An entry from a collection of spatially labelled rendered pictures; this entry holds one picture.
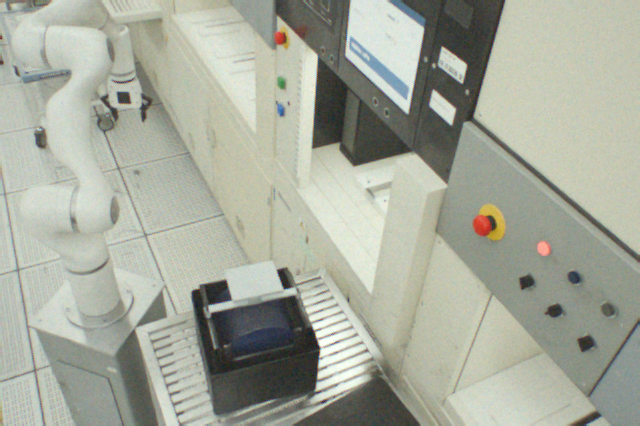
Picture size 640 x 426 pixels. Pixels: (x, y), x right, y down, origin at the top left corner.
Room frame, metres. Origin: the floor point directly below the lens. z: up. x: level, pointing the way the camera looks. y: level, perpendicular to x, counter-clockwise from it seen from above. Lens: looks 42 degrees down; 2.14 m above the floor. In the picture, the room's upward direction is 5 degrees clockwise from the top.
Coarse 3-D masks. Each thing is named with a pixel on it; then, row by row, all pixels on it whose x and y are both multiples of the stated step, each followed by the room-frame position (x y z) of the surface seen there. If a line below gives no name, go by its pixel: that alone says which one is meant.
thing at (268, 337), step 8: (264, 328) 0.87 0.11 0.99; (272, 328) 0.87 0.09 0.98; (280, 328) 0.88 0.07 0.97; (240, 336) 0.85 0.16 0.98; (248, 336) 0.85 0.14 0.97; (256, 336) 0.86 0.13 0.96; (264, 336) 0.87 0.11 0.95; (272, 336) 0.87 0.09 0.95; (280, 336) 0.88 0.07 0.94; (288, 336) 0.89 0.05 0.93; (232, 344) 0.84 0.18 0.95; (240, 344) 0.85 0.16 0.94; (248, 344) 0.85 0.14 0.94; (256, 344) 0.86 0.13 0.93; (264, 344) 0.87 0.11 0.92; (272, 344) 0.88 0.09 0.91; (280, 344) 0.88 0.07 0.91; (288, 344) 0.89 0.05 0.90; (232, 352) 0.84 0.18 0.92; (240, 352) 0.85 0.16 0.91; (248, 352) 0.85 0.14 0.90
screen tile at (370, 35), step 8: (360, 0) 1.30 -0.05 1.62; (368, 0) 1.27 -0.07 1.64; (376, 0) 1.24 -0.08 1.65; (360, 8) 1.29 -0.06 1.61; (368, 8) 1.27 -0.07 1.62; (352, 16) 1.32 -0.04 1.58; (376, 16) 1.24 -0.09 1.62; (352, 24) 1.32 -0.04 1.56; (360, 24) 1.29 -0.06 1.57; (376, 24) 1.23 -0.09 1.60; (360, 32) 1.29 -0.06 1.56; (368, 32) 1.26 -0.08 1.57; (376, 32) 1.23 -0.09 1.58; (368, 40) 1.25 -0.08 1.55; (376, 40) 1.23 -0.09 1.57; (376, 48) 1.22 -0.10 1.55
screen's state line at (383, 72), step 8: (352, 40) 1.31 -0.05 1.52; (352, 48) 1.31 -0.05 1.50; (360, 48) 1.28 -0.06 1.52; (360, 56) 1.28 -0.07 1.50; (368, 56) 1.25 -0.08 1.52; (368, 64) 1.24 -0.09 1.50; (376, 64) 1.21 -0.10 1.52; (376, 72) 1.21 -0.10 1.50; (384, 72) 1.18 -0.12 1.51; (392, 72) 1.16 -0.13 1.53; (384, 80) 1.18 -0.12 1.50; (392, 80) 1.15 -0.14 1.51; (400, 80) 1.13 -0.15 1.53; (400, 88) 1.13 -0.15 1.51; (408, 88) 1.10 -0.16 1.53
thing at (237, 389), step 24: (312, 336) 0.91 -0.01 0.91; (288, 360) 0.83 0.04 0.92; (312, 360) 0.85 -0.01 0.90; (216, 384) 0.76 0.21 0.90; (240, 384) 0.78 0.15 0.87; (264, 384) 0.80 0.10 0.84; (288, 384) 0.83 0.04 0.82; (312, 384) 0.85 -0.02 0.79; (216, 408) 0.76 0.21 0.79; (240, 408) 0.78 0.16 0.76
